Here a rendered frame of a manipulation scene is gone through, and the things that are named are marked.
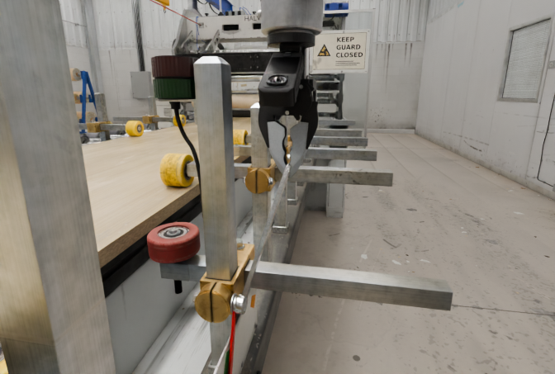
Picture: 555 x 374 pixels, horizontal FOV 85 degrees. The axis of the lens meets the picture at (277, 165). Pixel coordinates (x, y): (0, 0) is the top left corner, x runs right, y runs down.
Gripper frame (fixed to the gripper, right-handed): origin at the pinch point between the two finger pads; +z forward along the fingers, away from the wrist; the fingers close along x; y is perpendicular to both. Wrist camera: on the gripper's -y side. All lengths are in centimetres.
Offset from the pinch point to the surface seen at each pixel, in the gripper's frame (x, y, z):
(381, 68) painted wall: -109, 863, -78
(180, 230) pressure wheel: 17.1, -3.7, 10.1
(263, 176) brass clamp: 7.1, 11.8, 4.5
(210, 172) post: 8.3, -10.4, -1.9
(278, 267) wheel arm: 0.6, -4.2, 14.4
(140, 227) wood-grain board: 25.9, -1.8, 11.2
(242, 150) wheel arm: 21.8, 43.5, 5.6
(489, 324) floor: -85, 102, 100
